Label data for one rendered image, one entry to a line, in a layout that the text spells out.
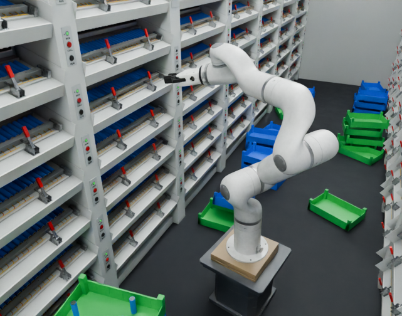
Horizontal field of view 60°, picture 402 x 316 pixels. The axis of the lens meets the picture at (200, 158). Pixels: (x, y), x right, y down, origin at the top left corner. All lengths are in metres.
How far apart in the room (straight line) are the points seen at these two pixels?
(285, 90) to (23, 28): 0.76
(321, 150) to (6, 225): 0.99
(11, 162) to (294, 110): 0.86
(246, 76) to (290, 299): 1.17
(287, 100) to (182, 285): 1.20
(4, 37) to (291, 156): 0.84
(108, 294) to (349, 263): 1.38
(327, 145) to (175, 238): 1.32
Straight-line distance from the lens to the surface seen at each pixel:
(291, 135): 1.04
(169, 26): 1.78
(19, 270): 1.38
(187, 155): 2.26
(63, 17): 1.25
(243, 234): 1.54
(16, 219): 1.28
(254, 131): 3.30
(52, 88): 1.23
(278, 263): 1.69
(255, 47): 3.12
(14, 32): 1.14
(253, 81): 1.17
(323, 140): 1.10
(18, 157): 1.22
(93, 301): 1.30
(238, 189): 1.34
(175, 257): 2.08
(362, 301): 2.04
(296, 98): 1.05
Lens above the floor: 1.46
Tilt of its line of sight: 29 degrees down
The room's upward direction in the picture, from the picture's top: straight up
